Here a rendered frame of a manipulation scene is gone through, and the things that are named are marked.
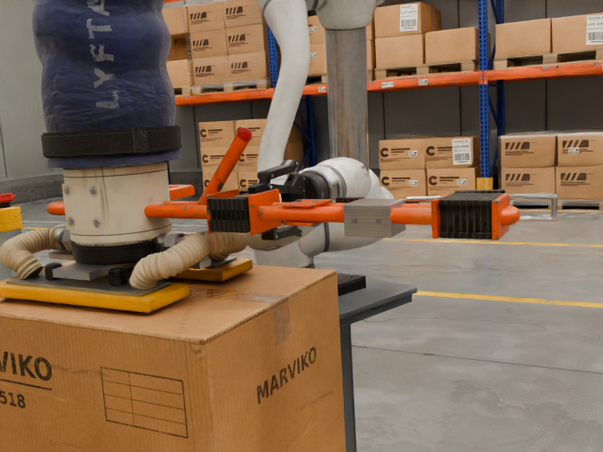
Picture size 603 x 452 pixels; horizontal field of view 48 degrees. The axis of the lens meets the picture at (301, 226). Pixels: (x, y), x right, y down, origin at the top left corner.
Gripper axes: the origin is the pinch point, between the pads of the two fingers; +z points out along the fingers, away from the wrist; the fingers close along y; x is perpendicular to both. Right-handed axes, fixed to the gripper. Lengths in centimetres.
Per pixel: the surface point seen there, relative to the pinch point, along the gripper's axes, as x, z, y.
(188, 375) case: -0.6, 19.8, 18.8
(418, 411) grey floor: 27, -162, 109
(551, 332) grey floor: -10, -279, 110
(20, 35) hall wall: 945, -793, -178
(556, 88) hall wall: 51, -838, -24
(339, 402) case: -4.6, -18.1, 38.3
